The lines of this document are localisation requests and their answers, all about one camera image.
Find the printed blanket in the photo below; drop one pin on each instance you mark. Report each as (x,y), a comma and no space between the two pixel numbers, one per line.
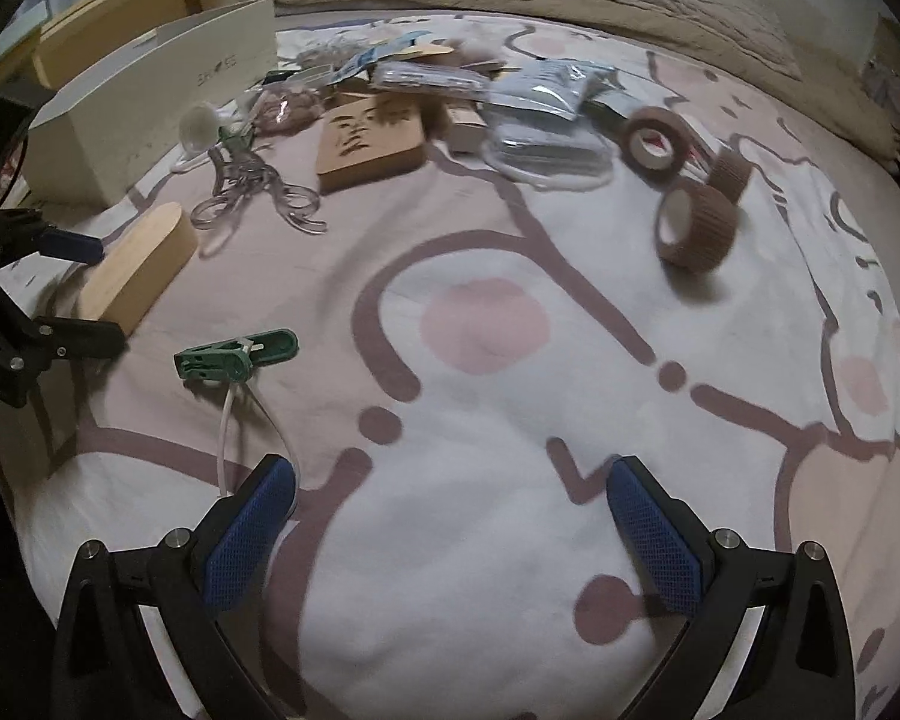
(457,577)

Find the red white packet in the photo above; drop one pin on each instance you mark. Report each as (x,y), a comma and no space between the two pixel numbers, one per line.
(697,157)

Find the blue white snack packet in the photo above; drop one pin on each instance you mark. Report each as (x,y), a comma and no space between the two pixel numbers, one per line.
(379,56)

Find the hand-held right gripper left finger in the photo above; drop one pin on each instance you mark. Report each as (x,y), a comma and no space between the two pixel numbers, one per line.
(247,540)

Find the white sachet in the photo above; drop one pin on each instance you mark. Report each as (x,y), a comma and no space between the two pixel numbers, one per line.
(547,90)

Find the brown tape roll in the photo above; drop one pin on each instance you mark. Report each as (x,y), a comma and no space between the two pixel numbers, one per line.
(709,229)
(637,124)
(731,176)

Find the clear plastic case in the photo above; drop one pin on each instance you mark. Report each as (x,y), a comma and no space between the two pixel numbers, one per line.
(427,81)

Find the beige folded duvet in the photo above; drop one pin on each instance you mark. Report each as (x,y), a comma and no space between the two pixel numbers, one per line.
(832,112)

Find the small beige box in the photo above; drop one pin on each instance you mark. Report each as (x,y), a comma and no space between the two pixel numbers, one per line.
(465,127)

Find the fluffy grey pompom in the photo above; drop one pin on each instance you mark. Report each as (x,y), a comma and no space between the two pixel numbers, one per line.
(476,51)

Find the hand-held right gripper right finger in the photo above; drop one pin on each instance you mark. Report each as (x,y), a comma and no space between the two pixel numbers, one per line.
(656,540)

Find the white storage box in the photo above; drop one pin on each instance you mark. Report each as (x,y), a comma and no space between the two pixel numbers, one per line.
(142,90)

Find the carved wooden coaster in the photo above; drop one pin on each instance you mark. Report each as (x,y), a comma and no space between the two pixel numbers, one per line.
(371,142)

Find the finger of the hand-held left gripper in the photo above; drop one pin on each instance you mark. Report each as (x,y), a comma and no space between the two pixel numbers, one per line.
(71,246)
(82,339)

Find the wooden bedside shelf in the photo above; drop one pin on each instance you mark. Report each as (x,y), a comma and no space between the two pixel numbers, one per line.
(120,7)

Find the bag of brown nuts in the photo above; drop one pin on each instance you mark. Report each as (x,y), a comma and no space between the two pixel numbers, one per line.
(285,106)

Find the green clip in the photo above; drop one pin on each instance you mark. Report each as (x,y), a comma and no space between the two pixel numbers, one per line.
(232,356)
(236,144)

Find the clear plastic tongs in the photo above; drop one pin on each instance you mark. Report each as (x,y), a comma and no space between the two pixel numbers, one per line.
(229,184)

